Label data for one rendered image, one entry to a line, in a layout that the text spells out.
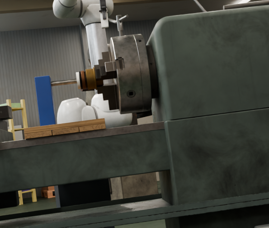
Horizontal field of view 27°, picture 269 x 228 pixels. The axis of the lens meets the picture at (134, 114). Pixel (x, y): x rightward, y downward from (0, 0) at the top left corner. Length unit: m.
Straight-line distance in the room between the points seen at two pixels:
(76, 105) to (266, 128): 1.08
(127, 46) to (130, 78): 0.13
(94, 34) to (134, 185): 5.48
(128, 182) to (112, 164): 6.16
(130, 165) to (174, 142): 0.19
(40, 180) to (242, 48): 0.90
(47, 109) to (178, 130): 0.53
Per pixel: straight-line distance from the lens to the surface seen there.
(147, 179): 8.42
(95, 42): 3.01
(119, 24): 2.32
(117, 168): 2.13
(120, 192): 8.32
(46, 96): 2.27
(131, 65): 2.16
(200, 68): 2.13
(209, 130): 2.11
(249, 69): 2.17
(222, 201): 2.05
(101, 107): 2.91
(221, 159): 2.12
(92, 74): 2.27
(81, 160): 2.12
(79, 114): 2.85
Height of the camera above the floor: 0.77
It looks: 4 degrees up
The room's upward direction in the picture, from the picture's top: 8 degrees counter-clockwise
